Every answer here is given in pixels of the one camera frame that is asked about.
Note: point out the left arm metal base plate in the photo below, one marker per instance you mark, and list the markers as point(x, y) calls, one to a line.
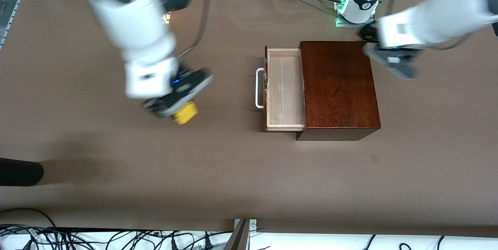
point(344, 23)

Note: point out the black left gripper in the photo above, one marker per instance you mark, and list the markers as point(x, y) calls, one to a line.
point(368, 32)

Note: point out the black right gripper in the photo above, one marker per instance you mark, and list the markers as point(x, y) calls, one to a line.
point(160, 111)

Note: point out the dark grey panel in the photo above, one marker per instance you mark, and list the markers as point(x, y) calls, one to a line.
point(495, 28)

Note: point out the black rounded object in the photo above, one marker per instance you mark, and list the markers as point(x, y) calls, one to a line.
point(19, 172)

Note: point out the yellow block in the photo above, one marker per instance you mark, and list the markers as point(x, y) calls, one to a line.
point(186, 113)

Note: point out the black power plug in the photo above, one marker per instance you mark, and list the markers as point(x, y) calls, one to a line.
point(174, 244)
point(208, 243)

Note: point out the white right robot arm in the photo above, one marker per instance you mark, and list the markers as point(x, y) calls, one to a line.
point(136, 36)

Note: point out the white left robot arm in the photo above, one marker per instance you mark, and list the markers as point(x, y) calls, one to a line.
point(447, 12)

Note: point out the brown table mat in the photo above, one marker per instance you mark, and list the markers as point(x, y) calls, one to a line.
point(194, 164)

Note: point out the dark brown wooden cabinet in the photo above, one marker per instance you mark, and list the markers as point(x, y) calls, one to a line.
point(338, 86)

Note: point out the grey metal post bracket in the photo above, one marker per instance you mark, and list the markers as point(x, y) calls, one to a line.
point(239, 236)

